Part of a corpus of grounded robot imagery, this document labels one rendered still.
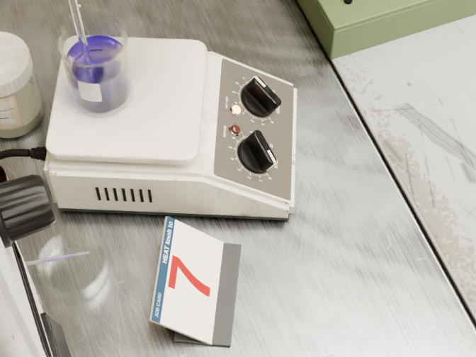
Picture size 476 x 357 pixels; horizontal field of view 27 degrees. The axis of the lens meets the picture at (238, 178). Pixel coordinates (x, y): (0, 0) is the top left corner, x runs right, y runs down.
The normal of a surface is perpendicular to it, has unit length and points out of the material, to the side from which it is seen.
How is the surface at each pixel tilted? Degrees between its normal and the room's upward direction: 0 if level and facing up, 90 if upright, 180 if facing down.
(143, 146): 0
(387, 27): 90
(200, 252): 40
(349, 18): 0
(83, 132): 0
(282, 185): 30
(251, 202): 90
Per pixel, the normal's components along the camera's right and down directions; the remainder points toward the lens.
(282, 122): 0.50, -0.43
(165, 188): -0.05, 0.85
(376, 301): 0.00, -0.52
